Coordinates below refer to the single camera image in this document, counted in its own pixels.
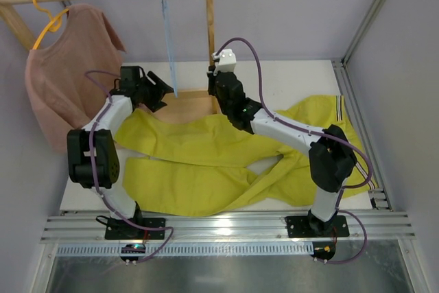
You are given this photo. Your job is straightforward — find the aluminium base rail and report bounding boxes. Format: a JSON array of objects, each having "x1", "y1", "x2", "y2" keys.
[{"x1": 40, "y1": 210, "x2": 416, "y2": 244}]

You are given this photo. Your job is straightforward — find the light blue wire hanger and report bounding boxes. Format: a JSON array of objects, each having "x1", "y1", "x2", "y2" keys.
[{"x1": 161, "y1": 0, "x2": 178, "y2": 97}]

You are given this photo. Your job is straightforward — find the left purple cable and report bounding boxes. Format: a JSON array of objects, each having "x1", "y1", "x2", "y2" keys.
[{"x1": 84, "y1": 70, "x2": 175, "y2": 263}]

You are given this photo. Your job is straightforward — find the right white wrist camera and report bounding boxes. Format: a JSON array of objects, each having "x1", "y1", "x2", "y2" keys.
[{"x1": 212, "y1": 49, "x2": 237, "y2": 75}]

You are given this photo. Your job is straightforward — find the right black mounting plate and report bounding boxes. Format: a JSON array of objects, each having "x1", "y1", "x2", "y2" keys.
[{"x1": 285, "y1": 215, "x2": 350, "y2": 238}]

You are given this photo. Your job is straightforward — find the wooden clothes rack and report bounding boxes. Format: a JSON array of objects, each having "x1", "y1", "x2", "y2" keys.
[{"x1": 1, "y1": 0, "x2": 220, "y2": 124}]

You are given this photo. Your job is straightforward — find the slotted cable duct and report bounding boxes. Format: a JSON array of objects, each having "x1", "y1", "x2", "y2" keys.
[{"x1": 55, "y1": 241, "x2": 313, "y2": 257}]

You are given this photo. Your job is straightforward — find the black mounting plate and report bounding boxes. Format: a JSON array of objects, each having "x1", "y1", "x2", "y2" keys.
[
  {"x1": 285, "y1": 215, "x2": 350, "y2": 238},
  {"x1": 104, "y1": 218, "x2": 166, "y2": 240}
]

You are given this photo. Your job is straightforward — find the aluminium frame profile right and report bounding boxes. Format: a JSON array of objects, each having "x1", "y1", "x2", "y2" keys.
[{"x1": 332, "y1": 0, "x2": 398, "y2": 211}]

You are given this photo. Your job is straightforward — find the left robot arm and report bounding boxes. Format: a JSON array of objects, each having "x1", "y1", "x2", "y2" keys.
[{"x1": 67, "y1": 66, "x2": 174, "y2": 231}]

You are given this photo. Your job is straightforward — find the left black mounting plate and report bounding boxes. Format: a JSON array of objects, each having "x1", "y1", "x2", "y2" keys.
[{"x1": 104, "y1": 218, "x2": 166, "y2": 240}]

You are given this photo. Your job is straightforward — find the yellow-green trousers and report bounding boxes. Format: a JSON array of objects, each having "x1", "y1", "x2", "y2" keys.
[{"x1": 112, "y1": 95, "x2": 378, "y2": 218}]

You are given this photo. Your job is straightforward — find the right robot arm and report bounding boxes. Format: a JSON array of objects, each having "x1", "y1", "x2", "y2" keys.
[{"x1": 207, "y1": 65, "x2": 357, "y2": 237}]

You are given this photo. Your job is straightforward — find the yellow plastic hanger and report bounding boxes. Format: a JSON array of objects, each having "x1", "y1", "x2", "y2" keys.
[{"x1": 32, "y1": 0, "x2": 69, "y2": 50}]

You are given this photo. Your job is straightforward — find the pink t-shirt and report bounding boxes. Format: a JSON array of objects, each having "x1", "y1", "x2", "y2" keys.
[{"x1": 25, "y1": 3, "x2": 126, "y2": 153}]

